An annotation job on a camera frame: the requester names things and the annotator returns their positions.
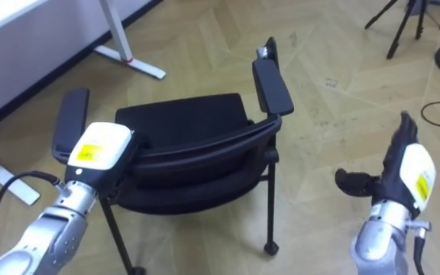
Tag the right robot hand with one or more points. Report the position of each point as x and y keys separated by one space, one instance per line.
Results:
x=399 y=179

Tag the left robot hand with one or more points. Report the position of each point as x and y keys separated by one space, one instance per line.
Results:
x=101 y=153

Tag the black armchair with castors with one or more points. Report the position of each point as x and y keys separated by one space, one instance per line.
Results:
x=189 y=149

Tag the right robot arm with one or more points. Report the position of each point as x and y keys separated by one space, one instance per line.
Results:
x=384 y=240

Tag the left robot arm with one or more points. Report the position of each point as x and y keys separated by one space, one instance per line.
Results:
x=52 y=233

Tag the white desk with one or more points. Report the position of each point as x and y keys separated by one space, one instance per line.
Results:
x=10 y=42

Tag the black tripod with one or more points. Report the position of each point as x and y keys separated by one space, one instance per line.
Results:
x=403 y=23

